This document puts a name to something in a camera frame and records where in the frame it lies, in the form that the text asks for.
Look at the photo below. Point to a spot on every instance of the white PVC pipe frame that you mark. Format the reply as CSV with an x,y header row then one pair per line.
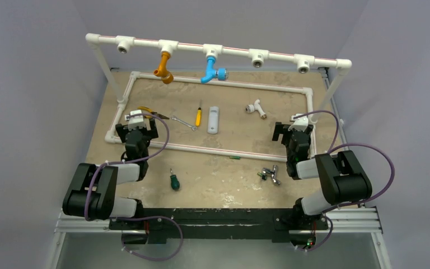
x,y
124,44

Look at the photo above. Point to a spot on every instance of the white remote control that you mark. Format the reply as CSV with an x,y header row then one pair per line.
x,y
213,120

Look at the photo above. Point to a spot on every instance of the yellow handled pliers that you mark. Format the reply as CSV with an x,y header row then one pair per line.
x,y
150,111

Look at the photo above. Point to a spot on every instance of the silver wrench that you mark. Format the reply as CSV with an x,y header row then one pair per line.
x,y
192,127

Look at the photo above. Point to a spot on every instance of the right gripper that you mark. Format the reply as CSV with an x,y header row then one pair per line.
x,y
279,131

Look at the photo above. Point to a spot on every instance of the chrome metal faucet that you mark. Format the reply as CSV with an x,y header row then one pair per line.
x,y
267,173

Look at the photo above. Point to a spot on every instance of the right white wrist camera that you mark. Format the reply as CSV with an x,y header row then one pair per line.
x,y
299,122

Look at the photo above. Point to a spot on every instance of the blue plastic faucet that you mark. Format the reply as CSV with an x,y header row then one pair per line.
x,y
220,74

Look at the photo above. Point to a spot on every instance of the orange plastic faucet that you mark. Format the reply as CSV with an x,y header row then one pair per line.
x,y
161,71

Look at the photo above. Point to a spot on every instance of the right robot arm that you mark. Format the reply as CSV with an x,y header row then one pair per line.
x,y
342,178

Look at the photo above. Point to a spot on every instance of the yellow screwdriver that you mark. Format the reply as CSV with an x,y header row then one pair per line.
x,y
199,114

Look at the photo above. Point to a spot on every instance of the aluminium rail frame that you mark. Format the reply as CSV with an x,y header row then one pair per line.
x,y
351,220

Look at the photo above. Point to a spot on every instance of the white plastic faucet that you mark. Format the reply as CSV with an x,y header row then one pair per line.
x,y
256,107

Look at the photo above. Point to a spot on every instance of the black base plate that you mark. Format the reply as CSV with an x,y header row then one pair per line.
x,y
157,225

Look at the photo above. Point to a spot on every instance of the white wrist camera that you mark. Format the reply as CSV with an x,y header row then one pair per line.
x,y
135,119
299,122

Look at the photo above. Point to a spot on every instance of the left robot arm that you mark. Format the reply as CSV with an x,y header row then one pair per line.
x,y
92,191

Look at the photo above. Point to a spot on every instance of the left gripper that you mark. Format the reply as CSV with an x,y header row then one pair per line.
x,y
149,134

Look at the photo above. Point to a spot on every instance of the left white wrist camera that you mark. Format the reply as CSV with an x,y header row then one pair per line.
x,y
135,119

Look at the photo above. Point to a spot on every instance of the green stubby screwdriver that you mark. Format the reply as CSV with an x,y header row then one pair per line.
x,y
174,182

